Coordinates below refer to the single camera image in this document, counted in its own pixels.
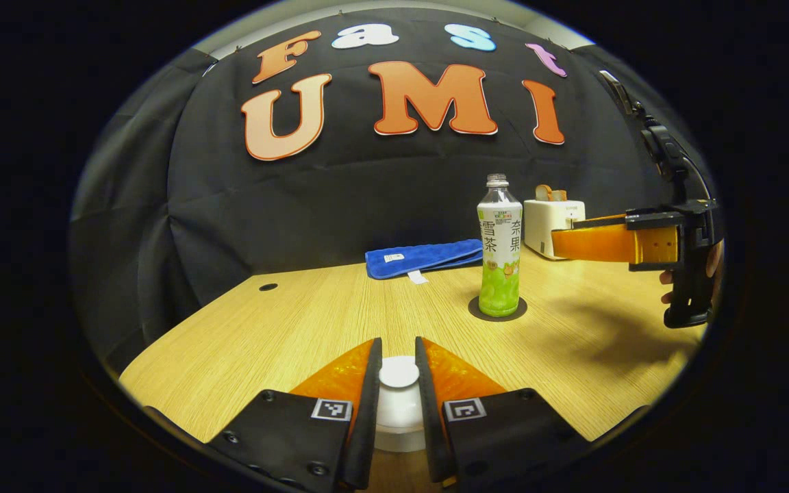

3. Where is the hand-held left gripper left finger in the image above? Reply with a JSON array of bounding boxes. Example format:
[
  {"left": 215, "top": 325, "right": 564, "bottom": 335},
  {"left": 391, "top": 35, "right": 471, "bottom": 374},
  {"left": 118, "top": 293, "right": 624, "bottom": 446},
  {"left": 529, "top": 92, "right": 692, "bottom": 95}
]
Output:
[{"left": 205, "top": 337, "right": 384, "bottom": 491}]

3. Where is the plastic water bottle green label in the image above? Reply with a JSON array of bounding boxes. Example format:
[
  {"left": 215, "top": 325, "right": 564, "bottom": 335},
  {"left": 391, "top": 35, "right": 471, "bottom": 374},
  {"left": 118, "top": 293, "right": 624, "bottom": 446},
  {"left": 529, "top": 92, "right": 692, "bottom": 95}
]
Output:
[{"left": 477, "top": 173, "right": 524, "bottom": 318}]

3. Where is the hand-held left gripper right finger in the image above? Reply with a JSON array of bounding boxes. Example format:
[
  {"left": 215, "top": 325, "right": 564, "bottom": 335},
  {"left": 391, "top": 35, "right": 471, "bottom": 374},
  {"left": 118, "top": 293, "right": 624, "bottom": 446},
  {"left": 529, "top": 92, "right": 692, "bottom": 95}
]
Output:
[{"left": 414, "top": 336, "right": 591, "bottom": 489}]

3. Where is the dark brown round coaster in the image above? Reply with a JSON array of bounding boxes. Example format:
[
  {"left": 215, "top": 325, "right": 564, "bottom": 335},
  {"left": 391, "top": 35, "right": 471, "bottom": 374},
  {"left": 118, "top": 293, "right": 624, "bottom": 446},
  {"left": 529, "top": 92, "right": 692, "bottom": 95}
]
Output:
[{"left": 468, "top": 296, "right": 528, "bottom": 323}]

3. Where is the blue folded towel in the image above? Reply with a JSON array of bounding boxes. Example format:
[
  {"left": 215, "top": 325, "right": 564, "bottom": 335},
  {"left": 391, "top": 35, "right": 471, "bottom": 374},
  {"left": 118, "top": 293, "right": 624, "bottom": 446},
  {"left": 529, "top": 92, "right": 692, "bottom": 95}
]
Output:
[{"left": 365, "top": 238, "right": 484, "bottom": 285}]

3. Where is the white toaster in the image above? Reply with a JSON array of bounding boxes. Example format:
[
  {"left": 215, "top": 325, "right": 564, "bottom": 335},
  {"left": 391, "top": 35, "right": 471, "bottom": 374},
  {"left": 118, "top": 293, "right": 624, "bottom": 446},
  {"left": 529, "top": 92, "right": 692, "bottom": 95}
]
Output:
[{"left": 523, "top": 197, "right": 586, "bottom": 262}]

